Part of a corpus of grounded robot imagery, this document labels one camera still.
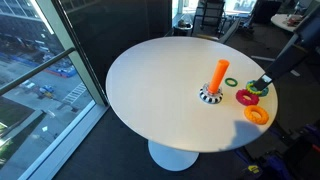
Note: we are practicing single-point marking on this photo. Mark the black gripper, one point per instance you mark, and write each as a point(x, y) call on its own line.
point(288, 61)

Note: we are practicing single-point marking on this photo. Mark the grey slanted board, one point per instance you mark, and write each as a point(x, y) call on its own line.
point(230, 30)

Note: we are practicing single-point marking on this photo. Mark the white background table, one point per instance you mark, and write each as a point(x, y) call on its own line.
point(280, 20)

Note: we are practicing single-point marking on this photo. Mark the reddish clutter pile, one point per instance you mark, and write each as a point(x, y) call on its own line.
point(295, 20)

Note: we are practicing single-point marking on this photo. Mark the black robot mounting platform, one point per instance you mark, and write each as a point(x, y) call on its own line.
point(300, 156)

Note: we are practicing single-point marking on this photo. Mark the blue black clamp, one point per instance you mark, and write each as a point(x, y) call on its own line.
point(280, 166)

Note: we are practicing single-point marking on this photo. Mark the yellow label tag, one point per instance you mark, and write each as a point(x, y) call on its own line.
point(254, 169)

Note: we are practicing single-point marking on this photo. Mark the black shelf cart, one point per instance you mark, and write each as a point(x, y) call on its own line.
point(213, 4)

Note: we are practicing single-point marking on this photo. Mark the brown object on stool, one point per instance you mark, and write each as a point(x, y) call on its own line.
point(182, 23)

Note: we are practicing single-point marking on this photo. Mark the white window sill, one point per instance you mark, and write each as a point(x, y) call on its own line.
point(66, 143)

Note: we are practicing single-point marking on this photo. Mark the grey window railing bar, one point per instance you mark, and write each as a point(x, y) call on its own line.
point(36, 70)

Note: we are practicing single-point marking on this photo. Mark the orange post striped base stacker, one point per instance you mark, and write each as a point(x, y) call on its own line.
point(218, 76)

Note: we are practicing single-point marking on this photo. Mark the white table pedestal base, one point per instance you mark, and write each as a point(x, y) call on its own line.
point(173, 160)

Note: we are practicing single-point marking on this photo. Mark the grey window frame post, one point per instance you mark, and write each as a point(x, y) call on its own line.
point(70, 46)

